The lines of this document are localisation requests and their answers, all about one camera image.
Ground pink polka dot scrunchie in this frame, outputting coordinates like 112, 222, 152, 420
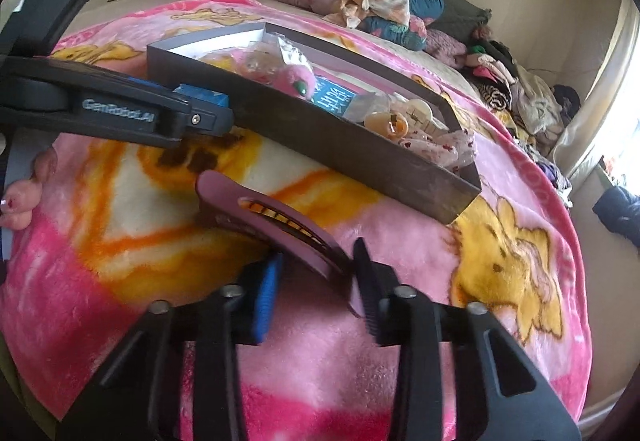
440, 128, 477, 168
397, 131, 458, 168

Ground white claw hair clip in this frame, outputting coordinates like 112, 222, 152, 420
362, 100, 437, 139

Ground clear plastic packet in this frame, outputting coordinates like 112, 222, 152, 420
265, 32, 315, 72

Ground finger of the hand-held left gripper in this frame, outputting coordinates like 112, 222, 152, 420
127, 76, 231, 110
0, 56, 236, 150

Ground mauve hair clip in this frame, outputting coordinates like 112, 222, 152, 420
195, 170, 368, 318

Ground cream curtain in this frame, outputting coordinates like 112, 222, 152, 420
549, 0, 632, 183

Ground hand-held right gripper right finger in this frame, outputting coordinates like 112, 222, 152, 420
351, 237, 583, 441

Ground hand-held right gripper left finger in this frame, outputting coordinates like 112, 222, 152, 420
55, 251, 286, 441

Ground pile of mixed clothes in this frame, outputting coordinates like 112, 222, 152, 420
462, 24, 582, 158

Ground dark blue floral pillow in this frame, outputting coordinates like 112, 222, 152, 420
359, 0, 446, 53

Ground pink printed blanket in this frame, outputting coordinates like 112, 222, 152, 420
0, 0, 593, 441

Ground pink fuzzy hair clip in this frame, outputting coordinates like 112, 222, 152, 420
272, 55, 318, 101

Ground pink knitted cloth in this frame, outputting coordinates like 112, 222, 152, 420
424, 28, 472, 70

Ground dark shallow cardboard box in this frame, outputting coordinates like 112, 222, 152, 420
146, 21, 483, 226

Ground clear bag yellow hoop earrings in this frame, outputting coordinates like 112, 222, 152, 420
197, 48, 251, 77

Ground person's left hand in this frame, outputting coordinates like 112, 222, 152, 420
0, 145, 60, 231

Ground dark clothes heap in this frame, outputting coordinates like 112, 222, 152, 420
592, 185, 640, 243

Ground purple grey clothes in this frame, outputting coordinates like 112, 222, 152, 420
536, 155, 574, 208

